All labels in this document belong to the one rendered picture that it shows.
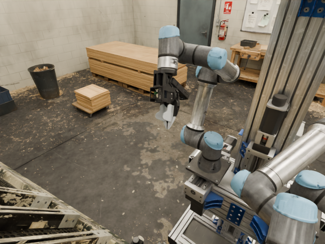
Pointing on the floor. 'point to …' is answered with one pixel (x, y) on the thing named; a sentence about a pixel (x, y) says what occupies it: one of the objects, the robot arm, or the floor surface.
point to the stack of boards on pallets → (128, 65)
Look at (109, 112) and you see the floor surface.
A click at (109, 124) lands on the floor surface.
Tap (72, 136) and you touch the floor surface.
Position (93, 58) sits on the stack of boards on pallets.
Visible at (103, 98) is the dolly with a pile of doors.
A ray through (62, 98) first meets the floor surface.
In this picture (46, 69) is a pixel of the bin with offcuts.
